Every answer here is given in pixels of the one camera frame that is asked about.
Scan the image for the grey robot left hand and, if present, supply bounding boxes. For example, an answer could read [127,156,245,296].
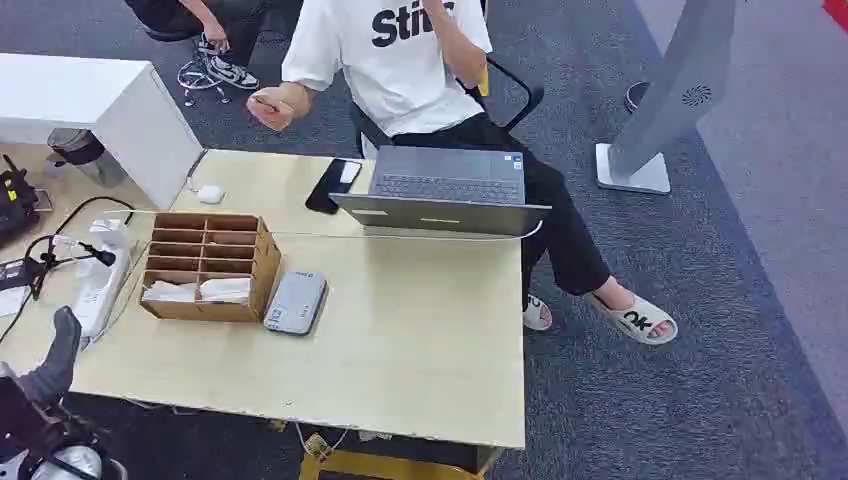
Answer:
[0,305,101,458]

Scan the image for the white power strip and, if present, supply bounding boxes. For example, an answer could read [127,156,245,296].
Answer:
[70,217,132,343]

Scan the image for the black power adapter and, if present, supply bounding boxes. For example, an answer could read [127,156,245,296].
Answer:
[0,257,46,293]

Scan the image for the white card stack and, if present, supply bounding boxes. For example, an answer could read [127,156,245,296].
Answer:
[198,276,252,306]
[142,280,199,305]

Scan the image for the black device with yellow label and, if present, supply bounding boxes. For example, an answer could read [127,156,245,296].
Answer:
[0,154,55,249]

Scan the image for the wooden card box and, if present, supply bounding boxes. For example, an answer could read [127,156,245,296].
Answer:
[139,211,284,325]

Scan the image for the grey waste bin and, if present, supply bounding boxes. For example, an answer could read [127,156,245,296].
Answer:
[45,127,128,189]

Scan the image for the chrome stool base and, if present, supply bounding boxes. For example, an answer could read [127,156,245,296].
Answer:
[176,55,234,109]

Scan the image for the black smartphone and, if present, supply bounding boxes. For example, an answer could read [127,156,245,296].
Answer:
[303,157,364,216]

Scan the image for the person on stool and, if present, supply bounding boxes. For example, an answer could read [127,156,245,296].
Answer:
[122,0,274,92]

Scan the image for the grey laptop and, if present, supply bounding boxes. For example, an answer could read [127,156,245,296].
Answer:
[328,144,553,239]

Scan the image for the seated person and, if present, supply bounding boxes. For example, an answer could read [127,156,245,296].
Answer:
[245,0,680,348]

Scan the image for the black office chair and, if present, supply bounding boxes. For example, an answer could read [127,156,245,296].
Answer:
[348,55,547,159]

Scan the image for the black round object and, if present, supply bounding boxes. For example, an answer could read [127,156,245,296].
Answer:
[623,80,652,115]

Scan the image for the grey stand with white base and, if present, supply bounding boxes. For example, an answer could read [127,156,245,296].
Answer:
[594,0,739,197]

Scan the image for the red object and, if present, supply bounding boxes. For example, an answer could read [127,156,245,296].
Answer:
[822,0,848,32]

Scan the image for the black cable with plug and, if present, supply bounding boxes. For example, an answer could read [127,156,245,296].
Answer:
[0,195,136,346]

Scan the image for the yellow table frame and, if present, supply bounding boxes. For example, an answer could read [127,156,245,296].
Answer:
[297,433,506,480]

